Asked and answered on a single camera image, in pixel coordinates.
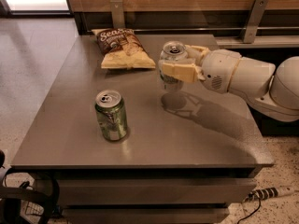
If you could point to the white power strip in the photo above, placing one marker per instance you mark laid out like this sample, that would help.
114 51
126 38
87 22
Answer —
269 193

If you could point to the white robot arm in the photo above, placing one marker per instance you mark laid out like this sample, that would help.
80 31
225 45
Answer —
273 90

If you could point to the brown yellow chips bag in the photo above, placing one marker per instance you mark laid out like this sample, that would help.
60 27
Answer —
122 49

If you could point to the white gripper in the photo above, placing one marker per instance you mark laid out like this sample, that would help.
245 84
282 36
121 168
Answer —
219 69

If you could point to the metal wall bracket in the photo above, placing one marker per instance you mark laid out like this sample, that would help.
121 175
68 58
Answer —
253 20
117 13

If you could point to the white 7up can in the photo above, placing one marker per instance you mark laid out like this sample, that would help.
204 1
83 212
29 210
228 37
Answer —
172 51

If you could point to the green soda can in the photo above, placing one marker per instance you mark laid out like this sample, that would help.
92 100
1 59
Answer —
111 114

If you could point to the right metal wall bracket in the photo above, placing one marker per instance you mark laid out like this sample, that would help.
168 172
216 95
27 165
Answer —
253 20

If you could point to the left metal wall bracket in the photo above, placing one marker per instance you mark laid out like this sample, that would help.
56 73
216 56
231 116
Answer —
117 13

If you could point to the horizontal metal rail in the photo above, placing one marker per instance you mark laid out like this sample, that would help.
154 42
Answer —
207 29

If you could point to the grey cabinet with drawers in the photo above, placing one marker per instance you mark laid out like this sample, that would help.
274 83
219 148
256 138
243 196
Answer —
185 158

